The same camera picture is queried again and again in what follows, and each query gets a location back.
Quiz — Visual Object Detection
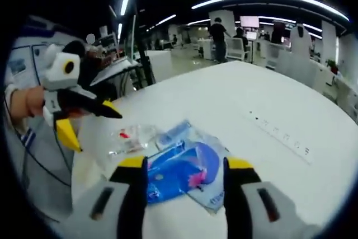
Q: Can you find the white mesh office chair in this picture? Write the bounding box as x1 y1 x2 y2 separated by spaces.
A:
225 37 247 62

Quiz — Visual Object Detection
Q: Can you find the white rounded kiosk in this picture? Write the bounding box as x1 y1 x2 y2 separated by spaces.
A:
289 23 313 58

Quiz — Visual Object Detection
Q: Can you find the potted plant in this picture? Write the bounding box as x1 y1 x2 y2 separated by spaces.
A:
326 59 340 74

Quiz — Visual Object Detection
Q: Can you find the clear plastic bottle red label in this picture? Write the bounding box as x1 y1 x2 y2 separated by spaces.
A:
107 124 158 159

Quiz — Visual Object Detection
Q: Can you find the thin gripper cable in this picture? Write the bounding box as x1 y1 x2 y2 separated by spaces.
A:
54 126 71 174

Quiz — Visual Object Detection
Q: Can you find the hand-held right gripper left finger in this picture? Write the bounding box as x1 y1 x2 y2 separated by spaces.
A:
60 156 149 239

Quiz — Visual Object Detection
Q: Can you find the person's left hand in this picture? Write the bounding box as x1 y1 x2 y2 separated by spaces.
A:
25 86 47 118

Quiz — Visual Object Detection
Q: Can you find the pale blue packet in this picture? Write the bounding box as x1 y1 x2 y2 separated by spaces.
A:
155 120 192 151

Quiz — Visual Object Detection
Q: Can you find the white office desk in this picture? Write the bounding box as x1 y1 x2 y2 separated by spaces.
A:
264 40 336 88

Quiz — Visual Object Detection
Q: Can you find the blue plastic package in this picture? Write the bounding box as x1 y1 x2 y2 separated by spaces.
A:
145 135 232 215

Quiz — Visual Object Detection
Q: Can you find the table socket strip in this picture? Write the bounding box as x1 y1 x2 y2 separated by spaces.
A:
248 110 313 165

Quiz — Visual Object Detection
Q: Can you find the black tripod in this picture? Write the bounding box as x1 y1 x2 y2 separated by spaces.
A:
131 12 156 86

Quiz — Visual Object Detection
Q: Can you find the ceiling light strip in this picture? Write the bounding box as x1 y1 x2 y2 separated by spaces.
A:
120 0 131 16

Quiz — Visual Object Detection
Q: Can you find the white table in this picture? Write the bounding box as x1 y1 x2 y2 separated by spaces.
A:
69 60 358 239

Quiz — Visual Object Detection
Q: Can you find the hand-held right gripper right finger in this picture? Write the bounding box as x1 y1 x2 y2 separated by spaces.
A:
223 157 319 239

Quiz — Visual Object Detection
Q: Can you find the white blue notice board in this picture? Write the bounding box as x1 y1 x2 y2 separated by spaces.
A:
5 16 70 88

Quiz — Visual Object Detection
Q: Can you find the pink lit monitor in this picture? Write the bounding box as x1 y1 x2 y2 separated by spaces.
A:
240 16 260 29

